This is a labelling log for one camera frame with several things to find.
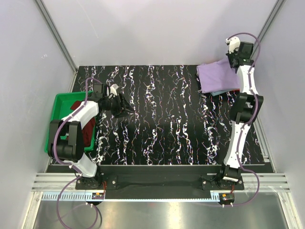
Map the purple t shirt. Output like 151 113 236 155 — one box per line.
196 57 240 94

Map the right aluminium frame post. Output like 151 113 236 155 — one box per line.
239 0 286 62

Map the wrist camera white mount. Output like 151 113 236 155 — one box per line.
109 84 119 96
225 36 240 54

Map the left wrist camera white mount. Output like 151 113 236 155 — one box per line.
109 84 119 96

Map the purple cable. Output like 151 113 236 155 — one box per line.
52 77 103 227
223 32 262 207

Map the folded blue-grey t shirt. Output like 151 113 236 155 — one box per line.
211 90 227 96

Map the dark red t shirt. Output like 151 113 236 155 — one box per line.
70 101 96 147

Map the aluminium frame post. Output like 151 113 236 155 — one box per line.
239 0 286 62
33 0 78 74

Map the green plastic bin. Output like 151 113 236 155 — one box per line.
51 92 96 152

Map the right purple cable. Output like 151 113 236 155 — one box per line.
223 32 262 207

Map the left aluminium frame post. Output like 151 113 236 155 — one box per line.
33 0 78 74

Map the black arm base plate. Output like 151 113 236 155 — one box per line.
75 164 244 200

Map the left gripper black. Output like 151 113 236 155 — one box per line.
103 93 134 118

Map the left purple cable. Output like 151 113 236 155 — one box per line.
52 77 103 227

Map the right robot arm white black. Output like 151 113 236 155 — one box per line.
216 37 264 189

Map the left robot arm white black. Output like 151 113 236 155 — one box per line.
47 83 134 189

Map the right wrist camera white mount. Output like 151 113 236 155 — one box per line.
225 36 240 54

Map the white slotted cable duct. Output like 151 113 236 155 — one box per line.
42 191 220 202

